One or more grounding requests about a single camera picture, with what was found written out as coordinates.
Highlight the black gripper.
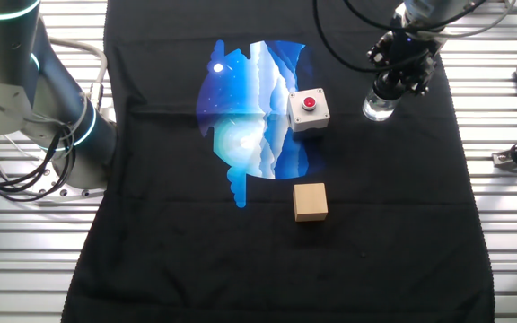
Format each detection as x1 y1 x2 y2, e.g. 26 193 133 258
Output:
364 24 443 96

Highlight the clear glass jar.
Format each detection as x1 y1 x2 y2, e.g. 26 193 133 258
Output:
362 88 399 123

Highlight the grey box with red button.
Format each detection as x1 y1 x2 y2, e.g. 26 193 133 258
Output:
287 87 331 134

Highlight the wooden cube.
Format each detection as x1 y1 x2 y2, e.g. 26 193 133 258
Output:
292 182 329 223

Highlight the black cloth with blue print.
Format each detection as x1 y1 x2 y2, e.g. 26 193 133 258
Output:
60 0 495 323

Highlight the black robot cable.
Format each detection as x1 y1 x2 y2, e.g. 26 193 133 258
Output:
311 0 430 74
341 0 486 32

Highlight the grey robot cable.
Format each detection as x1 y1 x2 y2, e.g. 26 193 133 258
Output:
440 0 517 39

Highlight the grey robot hose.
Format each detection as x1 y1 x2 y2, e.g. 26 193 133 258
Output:
47 37 110 113

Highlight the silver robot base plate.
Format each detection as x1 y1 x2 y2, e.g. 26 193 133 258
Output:
33 154 107 199

